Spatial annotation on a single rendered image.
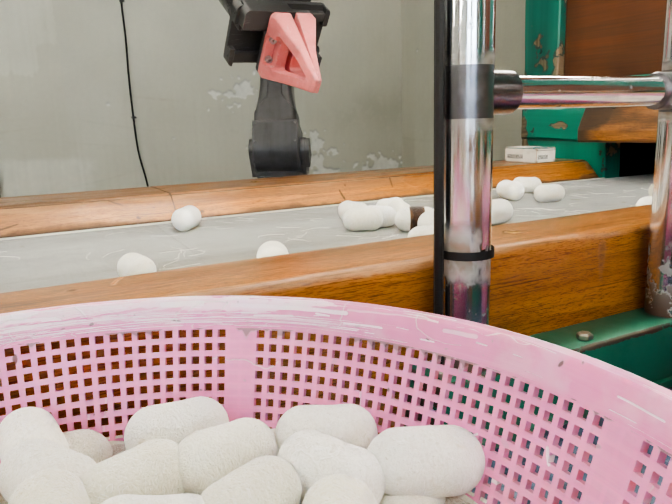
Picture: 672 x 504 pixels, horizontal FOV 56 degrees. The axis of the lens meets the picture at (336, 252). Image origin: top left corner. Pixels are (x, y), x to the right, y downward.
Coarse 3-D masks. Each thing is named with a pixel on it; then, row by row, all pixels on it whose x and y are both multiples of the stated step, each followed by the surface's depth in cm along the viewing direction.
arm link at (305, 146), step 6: (300, 138) 92; (306, 138) 92; (300, 144) 91; (306, 144) 91; (300, 150) 91; (306, 150) 91; (252, 156) 92; (300, 156) 92; (306, 156) 92; (252, 162) 93; (306, 162) 92; (252, 168) 93; (306, 168) 93; (252, 174) 94; (258, 174) 94; (264, 174) 94; (270, 174) 94; (276, 174) 94; (282, 174) 94; (288, 174) 94; (294, 174) 94; (300, 174) 94; (306, 174) 94
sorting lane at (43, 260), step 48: (576, 192) 72; (624, 192) 71; (0, 240) 52; (48, 240) 52; (96, 240) 51; (144, 240) 50; (192, 240) 50; (240, 240) 49; (288, 240) 49; (336, 240) 48; (384, 240) 47; (0, 288) 37
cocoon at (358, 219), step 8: (360, 208) 51; (368, 208) 51; (344, 216) 51; (352, 216) 51; (360, 216) 51; (368, 216) 51; (376, 216) 51; (344, 224) 51; (352, 224) 51; (360, 224) 51; (368, 224) 51; (376, 224) 51
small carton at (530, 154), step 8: (512, 152) 88; (520, 152) 86; (528, 152) 85; (536, 152) 84; (544, 152) 85; (552, 152) 85; (512, 160) 88; (520, 160) 87; (528, 160) 85; (536, 160) 84; (544, 160) 85; (552, 160) 86
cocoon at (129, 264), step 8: (128, 256) 36; (136, 256) 36; (144, 256) 36; (120, 264) 36; (128, 264) 35; (136, 264) 35; (144, 264) 35; (152, 264) 36; (120, 272) 36; (128, 272) 35; (136, 272) 35; (144, 272) 35
